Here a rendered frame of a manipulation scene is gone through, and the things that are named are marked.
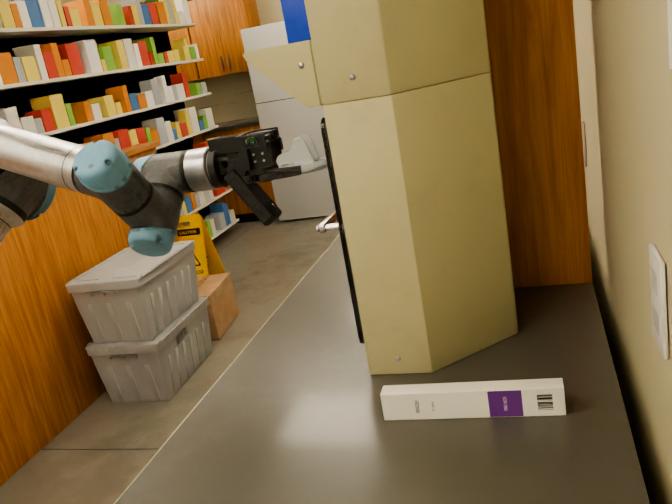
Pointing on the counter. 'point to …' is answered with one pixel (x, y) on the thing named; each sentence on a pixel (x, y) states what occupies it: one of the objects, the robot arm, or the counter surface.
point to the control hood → (290, 70)
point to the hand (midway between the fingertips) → (326, 165)
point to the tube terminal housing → (417, 176)
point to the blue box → (295, 20)
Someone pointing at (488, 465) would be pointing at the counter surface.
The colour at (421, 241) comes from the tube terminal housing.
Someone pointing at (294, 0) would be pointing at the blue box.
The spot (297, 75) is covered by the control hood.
